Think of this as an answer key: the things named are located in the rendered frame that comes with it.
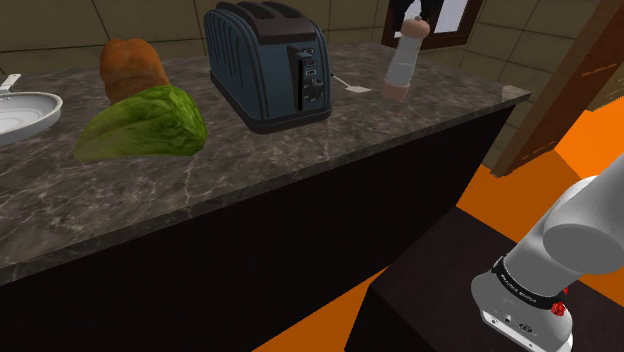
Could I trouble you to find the brown bread loaf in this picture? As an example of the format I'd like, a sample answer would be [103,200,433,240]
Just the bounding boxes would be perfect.
[99,38,172,106]

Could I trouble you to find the brown wooden door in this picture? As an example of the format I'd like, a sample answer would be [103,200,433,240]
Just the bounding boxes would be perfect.
[489,0,624,178]

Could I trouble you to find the green lettuce head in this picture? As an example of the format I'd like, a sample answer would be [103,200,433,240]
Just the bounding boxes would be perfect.
[72,85,209,165]

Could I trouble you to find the dark robot stand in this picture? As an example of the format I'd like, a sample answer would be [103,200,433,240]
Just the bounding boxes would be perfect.
[344,206,624,352]

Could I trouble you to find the dark wooden framed window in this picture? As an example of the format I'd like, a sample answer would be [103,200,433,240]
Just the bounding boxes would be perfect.
[381,0,484,51]

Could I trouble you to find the dark blue toaster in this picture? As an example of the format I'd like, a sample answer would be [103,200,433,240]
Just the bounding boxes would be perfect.
[203,0,334,136]

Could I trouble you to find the clear pepper grinder, wooden ends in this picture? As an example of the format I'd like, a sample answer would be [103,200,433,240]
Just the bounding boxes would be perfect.
[381,15,432,102]

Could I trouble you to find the white frying pan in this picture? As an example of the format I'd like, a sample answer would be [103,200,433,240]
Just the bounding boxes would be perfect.
[0,72,65,147]

